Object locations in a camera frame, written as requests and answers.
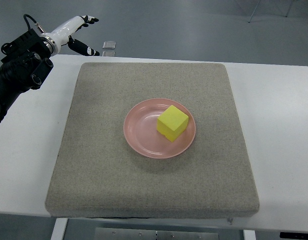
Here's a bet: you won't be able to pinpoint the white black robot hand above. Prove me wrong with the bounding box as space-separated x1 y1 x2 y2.
40 15 99 56

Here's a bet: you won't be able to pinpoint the yellow foam block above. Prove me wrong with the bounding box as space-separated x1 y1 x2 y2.
156 105 189 142

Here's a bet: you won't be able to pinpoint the floor outlet plate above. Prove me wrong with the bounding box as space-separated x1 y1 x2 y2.
102 41 116 50

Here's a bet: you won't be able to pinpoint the pink plate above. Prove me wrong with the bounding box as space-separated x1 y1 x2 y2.
123 98 196 159

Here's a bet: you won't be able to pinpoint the grey fabric mat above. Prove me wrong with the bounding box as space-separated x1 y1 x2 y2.
45 62 260 219

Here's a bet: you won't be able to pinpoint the chair legs in background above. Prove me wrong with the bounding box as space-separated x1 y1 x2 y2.
247 0 295 23

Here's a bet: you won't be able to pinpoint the black device under table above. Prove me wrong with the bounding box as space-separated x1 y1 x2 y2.
279 232 308 240

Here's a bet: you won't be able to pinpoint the white table leg frame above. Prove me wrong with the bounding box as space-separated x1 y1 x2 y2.
50 218 69 240

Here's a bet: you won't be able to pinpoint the metal bracket under table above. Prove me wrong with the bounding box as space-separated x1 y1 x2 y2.
93 227 220 240

